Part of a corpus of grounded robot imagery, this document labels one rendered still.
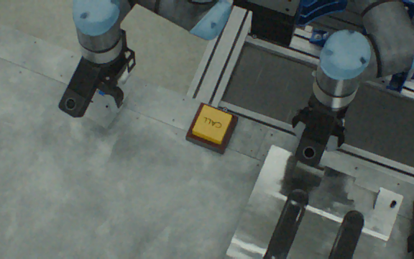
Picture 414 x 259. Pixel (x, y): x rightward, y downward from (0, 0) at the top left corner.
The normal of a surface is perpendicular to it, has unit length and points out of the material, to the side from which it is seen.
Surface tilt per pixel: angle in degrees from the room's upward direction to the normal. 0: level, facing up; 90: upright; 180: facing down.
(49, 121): 0
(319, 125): 30
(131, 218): 0
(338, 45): 1
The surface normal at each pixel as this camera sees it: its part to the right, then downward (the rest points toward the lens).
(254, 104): 0.04, -0.40
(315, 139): -0.18, 0.07
